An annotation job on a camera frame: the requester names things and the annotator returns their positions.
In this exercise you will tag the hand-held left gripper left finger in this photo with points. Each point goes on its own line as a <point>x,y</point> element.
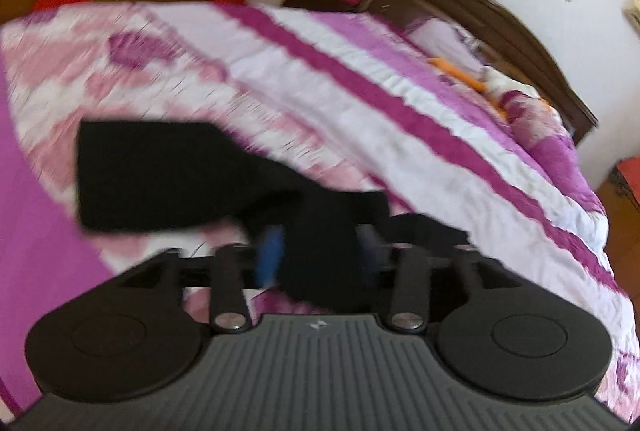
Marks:
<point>270,258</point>

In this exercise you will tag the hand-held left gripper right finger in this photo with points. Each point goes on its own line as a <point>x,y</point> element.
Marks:
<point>409,283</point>

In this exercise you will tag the black knit garment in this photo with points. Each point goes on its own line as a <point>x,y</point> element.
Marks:
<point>175,176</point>

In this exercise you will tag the purple floral pillow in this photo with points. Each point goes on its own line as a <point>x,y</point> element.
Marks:
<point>540,121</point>

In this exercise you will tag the white orange duck plush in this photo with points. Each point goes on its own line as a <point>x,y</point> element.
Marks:
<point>462,73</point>

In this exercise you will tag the red plastic item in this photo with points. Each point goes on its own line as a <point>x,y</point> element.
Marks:
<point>629,183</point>

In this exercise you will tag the lilac pillow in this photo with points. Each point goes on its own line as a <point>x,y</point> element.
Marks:
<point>445,41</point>

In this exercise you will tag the dark wooden headboard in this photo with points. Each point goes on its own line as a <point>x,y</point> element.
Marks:
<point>500,11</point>

